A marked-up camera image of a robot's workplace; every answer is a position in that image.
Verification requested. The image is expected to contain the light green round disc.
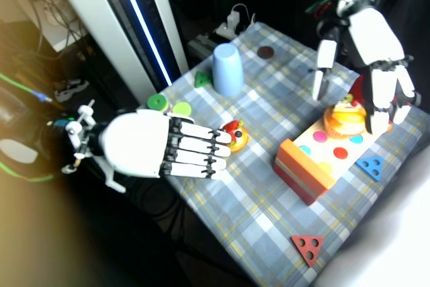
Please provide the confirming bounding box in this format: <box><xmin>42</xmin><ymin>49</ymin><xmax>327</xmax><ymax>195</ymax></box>
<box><xmin>171</xmin><ymin>101</ymin><xmax>193</xmax><ymax>118</ymax></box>

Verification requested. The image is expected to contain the grey metal box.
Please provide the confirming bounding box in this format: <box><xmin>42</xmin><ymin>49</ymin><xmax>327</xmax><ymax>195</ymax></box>
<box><xmin>187</xmin><ymin>34</ymin><xmax>216</xmax><ymax>62</ymax></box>

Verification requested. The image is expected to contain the dark brown round disc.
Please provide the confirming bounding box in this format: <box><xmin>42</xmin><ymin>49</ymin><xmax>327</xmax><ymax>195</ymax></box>
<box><xmin>257</xmin><ymin>46</ymin><xmax>275</xmax><ymax>60</ymax></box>

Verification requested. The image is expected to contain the green ring disc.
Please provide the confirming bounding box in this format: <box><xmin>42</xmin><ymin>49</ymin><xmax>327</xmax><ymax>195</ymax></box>
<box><xmin>146</xmin><ymin>93</ymin><xmax>170</xmax><ymax>114</ymax></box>

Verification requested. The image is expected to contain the white column with blue strip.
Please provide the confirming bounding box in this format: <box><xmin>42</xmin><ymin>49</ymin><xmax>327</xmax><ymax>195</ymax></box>
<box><xmin>45</xmin><ymin>0</ymin><xmax>189</xmax><ymax>104</ymax></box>

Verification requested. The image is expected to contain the light blue plastic cup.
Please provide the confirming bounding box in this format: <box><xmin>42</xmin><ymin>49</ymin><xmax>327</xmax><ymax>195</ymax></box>
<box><xmin>211</xmin><ymin>43</ymin><xmax>245</xmax><ymax>97</ymax></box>

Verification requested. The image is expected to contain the toy strawberry tart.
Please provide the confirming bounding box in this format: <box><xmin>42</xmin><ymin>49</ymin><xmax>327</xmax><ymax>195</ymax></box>
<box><xmin>220</xmin><ymin>118</ymin><xmax>250</xmax><ymax>153</ymax></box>

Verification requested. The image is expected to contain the green triangle block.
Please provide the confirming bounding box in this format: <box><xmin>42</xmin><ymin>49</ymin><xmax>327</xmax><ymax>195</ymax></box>
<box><xmin>194</xmin><ymin>71</ymin><xmax>214</xmax><ymax>89</ymax></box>

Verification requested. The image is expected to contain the orange toy cupcake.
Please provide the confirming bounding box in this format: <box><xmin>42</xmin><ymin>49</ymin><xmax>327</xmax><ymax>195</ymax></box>
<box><xmin>322</xmin><ymin>93</ymin><xmax>368</xmax><ymax>139</ymax></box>

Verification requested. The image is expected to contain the blue triangle block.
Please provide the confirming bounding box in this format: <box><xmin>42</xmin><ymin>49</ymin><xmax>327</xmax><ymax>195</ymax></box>
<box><xmin>355</xmin><ymin>156</ymin><xmax>386</xmax><ymax>183</ymax></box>

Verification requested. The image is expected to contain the white power strip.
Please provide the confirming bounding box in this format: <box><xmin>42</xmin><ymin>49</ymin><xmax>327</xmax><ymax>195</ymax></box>
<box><xmin>214</xmin><ymin>3</ymin><xmax>257</xmax><ymax>41</ymax></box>

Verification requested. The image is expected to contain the grey clamp part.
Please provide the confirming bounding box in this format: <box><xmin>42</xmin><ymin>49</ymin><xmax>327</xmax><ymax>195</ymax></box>
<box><xmin>53</xmin><ymin>78</ymin><xmax>90</xmax><ymax>104</ymax></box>

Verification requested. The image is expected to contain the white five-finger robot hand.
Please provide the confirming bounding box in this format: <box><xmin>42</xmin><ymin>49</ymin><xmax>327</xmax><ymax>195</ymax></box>
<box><xmin>99</xmin><ymin>108</ymin><xmax>233</xmax><ymax>194</ymax></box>
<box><xmin>311</xmin><ymin>7</ymin><xmax>423</xmax><ymax>136</ymax></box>

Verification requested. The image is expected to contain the red triangle block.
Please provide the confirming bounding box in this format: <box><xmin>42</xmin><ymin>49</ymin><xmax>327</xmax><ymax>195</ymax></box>
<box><xmin>290</xmin><ymin>235</ymin><xmax>325</xmax><ymax>269</ymax></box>

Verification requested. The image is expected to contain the blue plaid tablecloth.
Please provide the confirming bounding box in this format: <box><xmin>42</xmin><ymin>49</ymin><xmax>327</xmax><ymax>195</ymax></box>
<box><xmin>136</xmin><ymin>22</ymin><xmax>423</xmax><ymax>287</ymax></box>

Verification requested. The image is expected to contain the green cable with blue plug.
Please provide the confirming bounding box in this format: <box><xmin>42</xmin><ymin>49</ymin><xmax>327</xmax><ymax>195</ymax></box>
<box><xmin>0</xmin><ymin>73</ymin><xmax>54</xmax><ymax>104</ymax></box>

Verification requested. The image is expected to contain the wooden colour-dot toy box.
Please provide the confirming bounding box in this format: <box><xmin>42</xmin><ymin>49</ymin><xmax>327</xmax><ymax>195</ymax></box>
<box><xmin>272</xmin><ymin>74</ymin><xmax>413</xmax><ymax>206</ymax></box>

